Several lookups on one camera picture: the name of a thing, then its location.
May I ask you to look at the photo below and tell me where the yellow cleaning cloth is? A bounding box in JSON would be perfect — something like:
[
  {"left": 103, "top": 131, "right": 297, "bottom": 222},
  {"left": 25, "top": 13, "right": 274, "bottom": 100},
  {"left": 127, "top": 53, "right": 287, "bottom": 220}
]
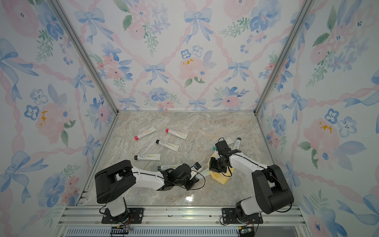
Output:
[{"left": 209, "top": 165, "right": 235, "bottom": 185}]

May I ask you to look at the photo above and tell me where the dark green cap toothpaste tube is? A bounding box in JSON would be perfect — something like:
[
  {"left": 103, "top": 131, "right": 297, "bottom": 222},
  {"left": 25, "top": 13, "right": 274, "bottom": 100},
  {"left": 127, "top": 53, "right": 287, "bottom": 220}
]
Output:
[{"left": 158, "top": 165, "right": 181, "bottom": 172}]

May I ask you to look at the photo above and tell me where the teal cap toothpaste tube back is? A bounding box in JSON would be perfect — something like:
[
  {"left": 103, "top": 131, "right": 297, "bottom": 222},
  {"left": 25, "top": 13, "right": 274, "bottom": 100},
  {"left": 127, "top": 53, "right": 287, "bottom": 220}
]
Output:
[{"left": 196, "top": 168, "right": 210, "bottom": 179}]

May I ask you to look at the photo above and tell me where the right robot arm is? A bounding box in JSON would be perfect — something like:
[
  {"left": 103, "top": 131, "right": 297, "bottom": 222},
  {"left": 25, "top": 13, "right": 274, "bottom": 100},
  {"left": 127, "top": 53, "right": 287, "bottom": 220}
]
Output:
[{"left": 209, "top": 150, "right": 294, "bottom": 223}]

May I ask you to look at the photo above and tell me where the toothpaste tube near left arm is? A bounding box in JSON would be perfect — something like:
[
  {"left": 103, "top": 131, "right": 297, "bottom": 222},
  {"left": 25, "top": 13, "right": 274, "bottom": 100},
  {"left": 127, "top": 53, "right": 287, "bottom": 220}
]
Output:
[{"left": 134, "top": 154, "right": 160, "bottom": 161}]

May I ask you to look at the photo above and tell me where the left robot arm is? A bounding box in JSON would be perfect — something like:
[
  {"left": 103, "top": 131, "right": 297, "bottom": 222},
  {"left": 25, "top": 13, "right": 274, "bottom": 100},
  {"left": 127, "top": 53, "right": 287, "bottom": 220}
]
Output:
[{"left": 94, "top": 160, "right": 201, "bottom": 221}]

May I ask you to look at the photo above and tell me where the black cap toothpaste tube centre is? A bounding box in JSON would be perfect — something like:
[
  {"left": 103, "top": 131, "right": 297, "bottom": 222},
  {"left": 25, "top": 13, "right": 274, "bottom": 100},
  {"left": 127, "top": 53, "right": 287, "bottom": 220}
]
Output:
[{"left": 156, "top": 140, "right": 180, "bottom": 152}]

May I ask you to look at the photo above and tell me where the pink cap toothpaste tube centre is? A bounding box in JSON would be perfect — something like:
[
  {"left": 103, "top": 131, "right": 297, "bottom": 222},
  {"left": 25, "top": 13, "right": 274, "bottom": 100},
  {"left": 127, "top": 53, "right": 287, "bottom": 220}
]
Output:
[{"left": 166, "top": 128, "right": 188, "bottom": 140}]

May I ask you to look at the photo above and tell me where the pink cap toothpaste tube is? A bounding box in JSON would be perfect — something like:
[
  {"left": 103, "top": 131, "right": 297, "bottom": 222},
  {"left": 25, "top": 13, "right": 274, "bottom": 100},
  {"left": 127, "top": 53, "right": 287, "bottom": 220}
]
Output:
[
  {"left": 134, "top": 126, "right": 157, "bottom": 140},
  {"left": 166, "top": 128, "right": 188, "bottom": 140}
]

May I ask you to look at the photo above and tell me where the pink cap toothpaste tube left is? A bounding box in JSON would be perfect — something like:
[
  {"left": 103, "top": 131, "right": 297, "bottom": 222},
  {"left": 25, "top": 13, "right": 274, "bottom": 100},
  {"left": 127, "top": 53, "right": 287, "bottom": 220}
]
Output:
[{"left": 134, "top": 126, "right": 157, "bottom": 140}]

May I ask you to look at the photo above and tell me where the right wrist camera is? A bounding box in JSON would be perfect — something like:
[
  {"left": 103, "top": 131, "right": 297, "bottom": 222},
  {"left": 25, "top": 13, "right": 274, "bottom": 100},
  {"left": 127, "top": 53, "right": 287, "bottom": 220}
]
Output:
[{"left": 215, "top": 140, "right": 231, "bottom": 155}]

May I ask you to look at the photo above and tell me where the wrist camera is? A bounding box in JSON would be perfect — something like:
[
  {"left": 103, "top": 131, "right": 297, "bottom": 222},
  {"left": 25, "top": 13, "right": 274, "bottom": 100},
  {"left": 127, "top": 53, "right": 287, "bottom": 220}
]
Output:
[
  {"left": 215, "top": 140, "right": 231, "bottom": 155},
  {"left": 192, "top": 162, "right": 202, "bottom": 171}
]

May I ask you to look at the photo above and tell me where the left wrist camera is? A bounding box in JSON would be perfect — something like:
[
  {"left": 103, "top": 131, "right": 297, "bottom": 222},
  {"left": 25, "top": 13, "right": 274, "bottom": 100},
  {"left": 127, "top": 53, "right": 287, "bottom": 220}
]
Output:
[{"left": 192, "top": 162, "right": 202, "bottom": 171}]

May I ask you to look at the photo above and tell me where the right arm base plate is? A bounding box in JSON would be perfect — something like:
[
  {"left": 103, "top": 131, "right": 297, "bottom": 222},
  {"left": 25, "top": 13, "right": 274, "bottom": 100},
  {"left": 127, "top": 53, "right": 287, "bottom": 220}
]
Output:
[{"left": 220, "top": 208, "right": 263, "bottom": 225}]

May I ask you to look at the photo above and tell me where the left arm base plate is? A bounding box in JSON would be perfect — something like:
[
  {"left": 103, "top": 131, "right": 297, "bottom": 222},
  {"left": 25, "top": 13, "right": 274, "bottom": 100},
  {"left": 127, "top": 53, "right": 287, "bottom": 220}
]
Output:
[{"left": 101, "top": 207, "right": 145, "bottom": 224}]

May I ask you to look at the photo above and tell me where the aluminium front rail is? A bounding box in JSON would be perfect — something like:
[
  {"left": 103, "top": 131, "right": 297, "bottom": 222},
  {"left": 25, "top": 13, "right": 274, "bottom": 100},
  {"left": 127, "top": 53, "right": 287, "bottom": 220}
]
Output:
[{"left": 53, "top": 205, "right": 311, "bottom": 237}]

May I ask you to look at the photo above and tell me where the right aluminium frame post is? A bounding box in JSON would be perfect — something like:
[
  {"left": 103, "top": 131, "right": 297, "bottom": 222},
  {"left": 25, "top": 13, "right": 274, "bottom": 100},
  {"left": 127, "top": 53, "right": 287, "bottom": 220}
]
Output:
[{"left": 254, "top": 0, "right": 313, "bottom": 116}]

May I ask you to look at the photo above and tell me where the aluminium frame post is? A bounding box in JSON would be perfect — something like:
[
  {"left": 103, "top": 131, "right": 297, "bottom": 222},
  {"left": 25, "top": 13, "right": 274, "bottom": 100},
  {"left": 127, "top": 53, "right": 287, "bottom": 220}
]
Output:
[
  {"left": 47, "top": 0, "right": 119, "bottom": 115},
  {"left": 254, "top": 0, "right": 313, "bottom": 116}
]

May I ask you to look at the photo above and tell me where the left aluminium frame post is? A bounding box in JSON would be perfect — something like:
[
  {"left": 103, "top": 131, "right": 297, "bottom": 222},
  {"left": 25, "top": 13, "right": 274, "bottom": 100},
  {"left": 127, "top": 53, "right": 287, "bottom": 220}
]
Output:
[{"left": 47, "top": 0, "right": 119, "bottom": 115}]

